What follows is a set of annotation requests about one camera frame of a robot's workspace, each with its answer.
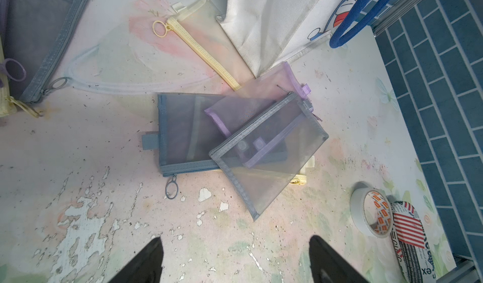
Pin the grey purple mesh pouch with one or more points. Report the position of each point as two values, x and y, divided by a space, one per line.
260 136

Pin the clear tape roll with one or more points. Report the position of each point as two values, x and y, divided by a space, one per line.
371 212

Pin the aluminium corner frame post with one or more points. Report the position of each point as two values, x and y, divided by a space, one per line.
395 12

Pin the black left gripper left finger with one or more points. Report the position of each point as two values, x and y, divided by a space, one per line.
146 266

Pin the yellow mesh pouch by bag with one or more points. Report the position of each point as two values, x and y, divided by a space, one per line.
198 27

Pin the white canvas Doraemon tote bag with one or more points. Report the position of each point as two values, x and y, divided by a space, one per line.
267 32

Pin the striped tape roll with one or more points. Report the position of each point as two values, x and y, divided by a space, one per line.
411 244

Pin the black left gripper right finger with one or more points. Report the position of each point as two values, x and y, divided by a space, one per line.
328 266

